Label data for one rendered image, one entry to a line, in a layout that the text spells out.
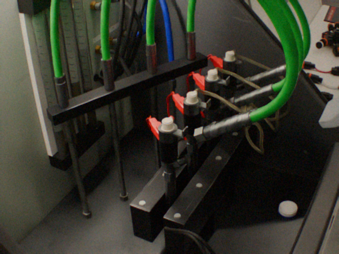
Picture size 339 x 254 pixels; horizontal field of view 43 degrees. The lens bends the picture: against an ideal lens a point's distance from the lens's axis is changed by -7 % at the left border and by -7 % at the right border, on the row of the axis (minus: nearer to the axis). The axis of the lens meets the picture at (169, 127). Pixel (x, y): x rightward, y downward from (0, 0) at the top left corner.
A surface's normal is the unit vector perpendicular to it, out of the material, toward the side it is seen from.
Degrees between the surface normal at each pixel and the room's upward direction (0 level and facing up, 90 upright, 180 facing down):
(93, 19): 90
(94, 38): 90
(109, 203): 0
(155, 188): 0
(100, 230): 0
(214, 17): 90
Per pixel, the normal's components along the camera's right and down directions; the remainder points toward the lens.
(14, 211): 0.88, 0.25
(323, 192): -0.04, -0.81
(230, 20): -0.47, 0.53
